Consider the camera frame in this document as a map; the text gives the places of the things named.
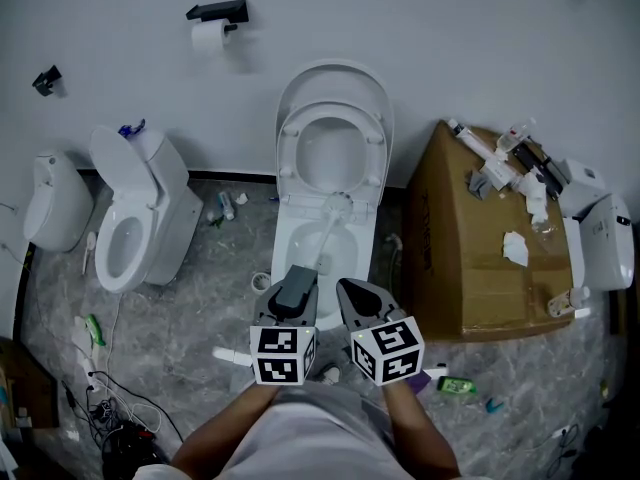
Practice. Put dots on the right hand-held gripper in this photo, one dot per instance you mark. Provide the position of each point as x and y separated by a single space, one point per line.
395 348

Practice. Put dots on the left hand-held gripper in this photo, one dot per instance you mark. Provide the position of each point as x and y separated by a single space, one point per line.
277 353

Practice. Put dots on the white toilet with raised lid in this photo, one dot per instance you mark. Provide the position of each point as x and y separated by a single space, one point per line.
295 238

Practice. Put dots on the white toilet brush grey grip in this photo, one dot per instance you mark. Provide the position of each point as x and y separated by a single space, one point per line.
327 238

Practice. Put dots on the person's right forearm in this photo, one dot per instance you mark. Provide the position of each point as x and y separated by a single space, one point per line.
425 428

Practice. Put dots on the person's left forearm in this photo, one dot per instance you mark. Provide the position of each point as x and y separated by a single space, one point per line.
220 428

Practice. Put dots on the white toilet with tank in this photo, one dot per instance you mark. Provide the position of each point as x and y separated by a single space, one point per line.
160 193

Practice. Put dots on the white smart toilet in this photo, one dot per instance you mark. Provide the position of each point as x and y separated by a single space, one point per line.
605 248

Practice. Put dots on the white toilet paper roll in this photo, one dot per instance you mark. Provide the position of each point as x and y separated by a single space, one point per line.
207 38

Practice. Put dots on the black toilet paper holder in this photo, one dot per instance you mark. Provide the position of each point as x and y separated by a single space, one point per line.
220 10

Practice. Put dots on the person's right shoe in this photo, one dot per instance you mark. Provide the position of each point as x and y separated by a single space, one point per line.
330 374

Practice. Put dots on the purple cloth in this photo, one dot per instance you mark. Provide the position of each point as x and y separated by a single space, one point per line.
421 383

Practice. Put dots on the large cardboard box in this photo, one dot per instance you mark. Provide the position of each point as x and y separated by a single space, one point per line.
460 248

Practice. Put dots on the small green scrap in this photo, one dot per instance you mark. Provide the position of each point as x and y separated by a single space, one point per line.
216 221

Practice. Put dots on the small crumpled white tissue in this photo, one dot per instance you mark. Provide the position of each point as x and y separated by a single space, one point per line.
241 198

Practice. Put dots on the white and blue bottle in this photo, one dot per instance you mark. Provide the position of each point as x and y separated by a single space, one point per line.
226 205

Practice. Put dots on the person's white shirt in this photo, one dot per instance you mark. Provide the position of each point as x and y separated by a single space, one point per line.
320 438

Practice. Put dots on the flat white tissue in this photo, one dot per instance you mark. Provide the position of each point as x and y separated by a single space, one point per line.
515 249

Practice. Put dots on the teal clip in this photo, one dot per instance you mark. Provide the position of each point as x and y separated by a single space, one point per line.
494 406

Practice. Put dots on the green spray bottle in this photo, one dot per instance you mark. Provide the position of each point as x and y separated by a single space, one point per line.
95 330

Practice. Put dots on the white sealant tube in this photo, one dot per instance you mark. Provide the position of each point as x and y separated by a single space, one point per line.
470 139

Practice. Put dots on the clear plastic bottle white cap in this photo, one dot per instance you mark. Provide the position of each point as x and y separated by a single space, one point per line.
565 304

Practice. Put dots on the large crumpled white tissue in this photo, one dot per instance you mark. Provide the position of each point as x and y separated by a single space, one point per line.
536 200

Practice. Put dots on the white power strip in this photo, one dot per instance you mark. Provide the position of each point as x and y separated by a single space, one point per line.
90 373

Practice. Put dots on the white paper sheet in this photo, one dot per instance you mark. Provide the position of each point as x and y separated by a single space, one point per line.
81 338

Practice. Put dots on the black long tool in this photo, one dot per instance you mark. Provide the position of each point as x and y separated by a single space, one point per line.
542 170

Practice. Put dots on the clear empty plastic bottle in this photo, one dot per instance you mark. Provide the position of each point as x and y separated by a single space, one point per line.
515 135

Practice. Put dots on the blue plastic clip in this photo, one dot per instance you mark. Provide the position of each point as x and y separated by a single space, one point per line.
131 129

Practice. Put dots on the white urinal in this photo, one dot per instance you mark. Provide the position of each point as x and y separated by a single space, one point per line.
57 203

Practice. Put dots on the brown cardboard box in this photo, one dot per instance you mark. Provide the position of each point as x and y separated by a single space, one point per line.
25 383

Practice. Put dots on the black wall bracket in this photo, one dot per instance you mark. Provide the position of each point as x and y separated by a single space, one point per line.
46 80

